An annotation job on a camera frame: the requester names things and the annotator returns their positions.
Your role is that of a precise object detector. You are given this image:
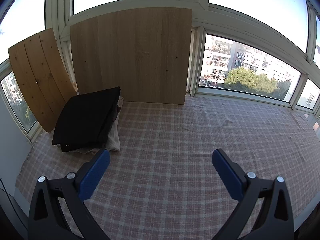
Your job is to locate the folded cream knit garment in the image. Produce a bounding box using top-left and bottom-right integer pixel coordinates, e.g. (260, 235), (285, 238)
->
(55, 95), (125, 155)

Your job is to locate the folded dark brown garment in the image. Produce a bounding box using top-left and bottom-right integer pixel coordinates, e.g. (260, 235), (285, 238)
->
(51, 86), (122, 153)

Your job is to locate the pink plaid table cloth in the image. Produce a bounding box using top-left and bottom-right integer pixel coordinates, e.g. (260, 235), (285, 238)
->
(15, 96), (320, 240)

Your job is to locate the knotty pine plank board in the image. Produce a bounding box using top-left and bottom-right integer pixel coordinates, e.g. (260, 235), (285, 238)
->
(8, 28), (76, 132)

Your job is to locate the large light wooden board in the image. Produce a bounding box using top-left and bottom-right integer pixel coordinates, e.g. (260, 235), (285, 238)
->
(70, 7), (192, 105)

